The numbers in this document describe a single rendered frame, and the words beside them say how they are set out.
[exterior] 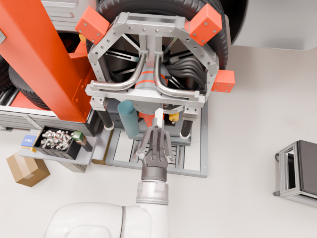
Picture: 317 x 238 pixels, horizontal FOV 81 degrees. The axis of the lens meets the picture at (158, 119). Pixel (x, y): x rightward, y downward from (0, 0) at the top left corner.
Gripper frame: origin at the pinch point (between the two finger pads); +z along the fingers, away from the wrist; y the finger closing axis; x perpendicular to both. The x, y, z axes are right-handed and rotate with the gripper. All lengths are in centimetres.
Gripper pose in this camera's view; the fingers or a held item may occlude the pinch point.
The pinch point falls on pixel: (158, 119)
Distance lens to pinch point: 62.5
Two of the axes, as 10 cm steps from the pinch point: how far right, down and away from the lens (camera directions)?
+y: -8.8, -2.7, -4.0
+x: -4.8, 3.7, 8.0
